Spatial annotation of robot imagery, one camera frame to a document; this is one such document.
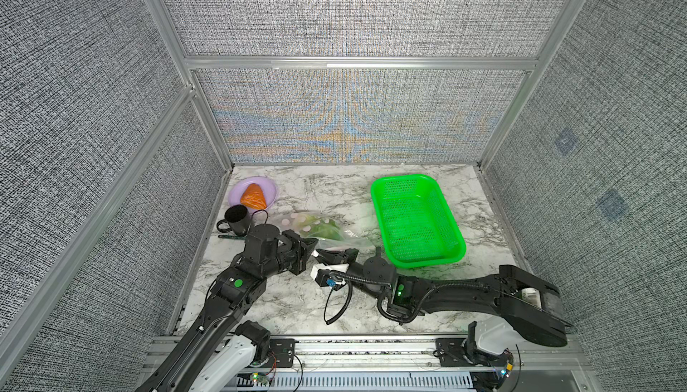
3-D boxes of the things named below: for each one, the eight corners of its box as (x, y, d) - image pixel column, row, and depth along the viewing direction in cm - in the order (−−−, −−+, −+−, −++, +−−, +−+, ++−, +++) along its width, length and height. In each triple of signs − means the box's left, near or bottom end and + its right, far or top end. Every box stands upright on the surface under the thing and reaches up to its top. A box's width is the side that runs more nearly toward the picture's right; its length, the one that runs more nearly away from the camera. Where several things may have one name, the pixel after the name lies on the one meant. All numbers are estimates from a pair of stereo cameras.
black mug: (222, 233, 99) (214, 220, 93) (235, 214, 105) (228, 201, 98) (243, 239, 98) (236, 227, 91) (255, 220, 103) (249, 207, 97)
